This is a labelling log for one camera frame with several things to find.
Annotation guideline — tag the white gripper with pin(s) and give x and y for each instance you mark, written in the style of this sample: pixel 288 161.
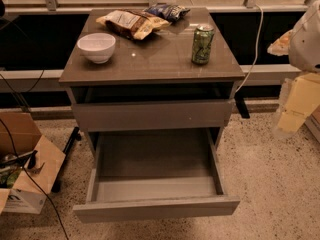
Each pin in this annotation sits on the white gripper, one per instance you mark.
pixel 306 45

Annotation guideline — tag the grey drawer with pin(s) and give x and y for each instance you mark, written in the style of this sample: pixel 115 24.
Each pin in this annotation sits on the grey drawer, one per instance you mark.
pixel 148 107
pixel 157 174

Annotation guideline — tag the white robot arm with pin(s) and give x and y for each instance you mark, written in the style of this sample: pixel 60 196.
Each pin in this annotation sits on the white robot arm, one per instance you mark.
pixel 302 43

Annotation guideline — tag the grey drawer cabinet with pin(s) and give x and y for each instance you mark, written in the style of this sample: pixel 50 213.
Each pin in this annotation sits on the grey drawer cabinet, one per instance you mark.
pixel 163 57

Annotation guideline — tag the grey top drawer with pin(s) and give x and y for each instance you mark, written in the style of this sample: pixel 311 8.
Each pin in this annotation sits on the grey top drawer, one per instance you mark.
pixel 148 107

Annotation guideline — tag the cardboard box right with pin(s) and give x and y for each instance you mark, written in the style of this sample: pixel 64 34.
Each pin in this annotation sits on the cardboard box right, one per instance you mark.
pixel 313 123

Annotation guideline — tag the black stand leg right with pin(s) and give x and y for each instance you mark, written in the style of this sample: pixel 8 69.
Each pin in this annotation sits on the black stand leg right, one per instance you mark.
pixel 241 106

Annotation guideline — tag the black stand leg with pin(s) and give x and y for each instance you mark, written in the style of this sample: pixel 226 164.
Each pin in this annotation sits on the black stand leg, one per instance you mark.
pixel 241 106
pixel 75 136

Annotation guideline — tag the green soda can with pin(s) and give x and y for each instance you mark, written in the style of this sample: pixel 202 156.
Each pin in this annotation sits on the green soda can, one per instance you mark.
pixel 202 40

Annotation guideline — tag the blue chip bag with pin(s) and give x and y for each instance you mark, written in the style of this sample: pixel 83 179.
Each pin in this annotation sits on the blue chip bag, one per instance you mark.
pixel 169 12

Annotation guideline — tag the brown chip bag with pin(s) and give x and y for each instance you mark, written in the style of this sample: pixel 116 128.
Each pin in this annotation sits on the brown chip bag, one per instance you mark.
pixel 133 24

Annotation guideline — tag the white ceramic bowl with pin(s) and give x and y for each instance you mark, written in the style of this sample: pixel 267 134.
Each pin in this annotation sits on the white ceramic bowl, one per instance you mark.
pixel 97 47

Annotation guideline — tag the black stand leg left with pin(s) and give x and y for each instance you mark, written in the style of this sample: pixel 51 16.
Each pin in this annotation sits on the black stand leg left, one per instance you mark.
pixel 75 136

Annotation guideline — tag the open cardboard box left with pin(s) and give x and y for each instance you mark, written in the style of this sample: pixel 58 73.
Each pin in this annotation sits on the open cardboard box left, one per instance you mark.
pixel 30 164

